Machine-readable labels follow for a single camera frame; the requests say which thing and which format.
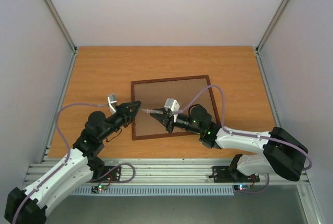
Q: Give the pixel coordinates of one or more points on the left aluminium corner post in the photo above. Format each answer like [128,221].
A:
[56,16]

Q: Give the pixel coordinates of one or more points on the aluminium rail front beam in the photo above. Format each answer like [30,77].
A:
[164,171]

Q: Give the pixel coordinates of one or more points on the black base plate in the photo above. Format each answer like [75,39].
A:
[109,172]
[224,174]

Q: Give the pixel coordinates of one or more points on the brown wooden picture frame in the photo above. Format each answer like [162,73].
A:
[153,95]

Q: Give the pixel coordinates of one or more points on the left small circuit board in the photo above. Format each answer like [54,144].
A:
[98,188]

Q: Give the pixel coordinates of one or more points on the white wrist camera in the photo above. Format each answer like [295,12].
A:
[112,103]
[172,106]

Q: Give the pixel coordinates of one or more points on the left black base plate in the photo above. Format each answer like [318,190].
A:
[109,172]

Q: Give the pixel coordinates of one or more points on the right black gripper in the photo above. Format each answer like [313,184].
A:
[169,120]

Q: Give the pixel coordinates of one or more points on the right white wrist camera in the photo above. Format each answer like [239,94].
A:
[172,106]

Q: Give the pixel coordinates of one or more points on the right small circuit board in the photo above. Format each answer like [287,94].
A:
[243,187]

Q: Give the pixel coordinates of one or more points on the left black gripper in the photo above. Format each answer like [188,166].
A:
[128,116]

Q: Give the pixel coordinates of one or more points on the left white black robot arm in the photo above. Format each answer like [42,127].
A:
[81,164]

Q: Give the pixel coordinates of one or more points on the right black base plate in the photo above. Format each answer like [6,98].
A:
[224,174]

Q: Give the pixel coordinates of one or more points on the aluminium corner post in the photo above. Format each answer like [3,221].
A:
[272,24]
[56,16]

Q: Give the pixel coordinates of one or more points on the small circuit board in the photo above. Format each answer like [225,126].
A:
[98,188]
[243,187]

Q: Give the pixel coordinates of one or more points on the right aluminium corner post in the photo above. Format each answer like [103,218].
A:
[272,24]

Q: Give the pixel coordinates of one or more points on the grey slotted cable duct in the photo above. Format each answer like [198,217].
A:
[158,190]

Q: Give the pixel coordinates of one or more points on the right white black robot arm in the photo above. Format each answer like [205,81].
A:
[276,151]

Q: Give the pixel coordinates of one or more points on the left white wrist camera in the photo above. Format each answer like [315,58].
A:
[112,103]

